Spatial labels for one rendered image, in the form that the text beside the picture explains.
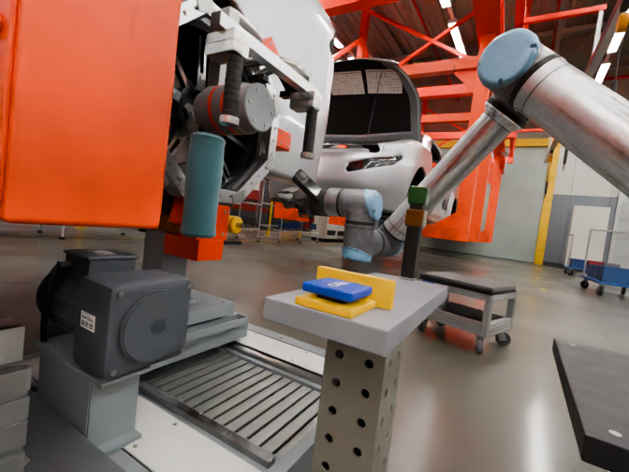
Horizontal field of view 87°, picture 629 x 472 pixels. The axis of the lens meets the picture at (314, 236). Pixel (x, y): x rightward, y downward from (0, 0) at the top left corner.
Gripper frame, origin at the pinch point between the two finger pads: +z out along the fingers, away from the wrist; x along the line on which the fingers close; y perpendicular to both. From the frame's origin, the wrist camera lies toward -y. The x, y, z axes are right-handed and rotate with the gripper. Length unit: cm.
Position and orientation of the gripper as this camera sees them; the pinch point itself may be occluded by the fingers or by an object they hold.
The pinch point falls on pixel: (277, 193)
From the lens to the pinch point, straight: 116.7
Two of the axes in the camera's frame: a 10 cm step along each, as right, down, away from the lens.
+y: 2.7, 7.3, 6.3
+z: -8.6, -1.2, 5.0
